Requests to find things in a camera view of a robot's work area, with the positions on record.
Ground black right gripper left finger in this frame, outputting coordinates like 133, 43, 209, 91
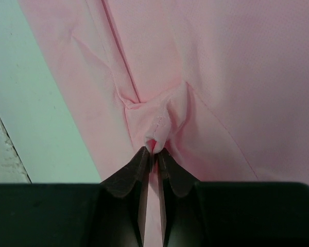
0, 147, 150, 246

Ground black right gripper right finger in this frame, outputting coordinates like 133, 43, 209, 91
157, 149, 309, 246

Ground pink t shirt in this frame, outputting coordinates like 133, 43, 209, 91
16, 0, 309, 247

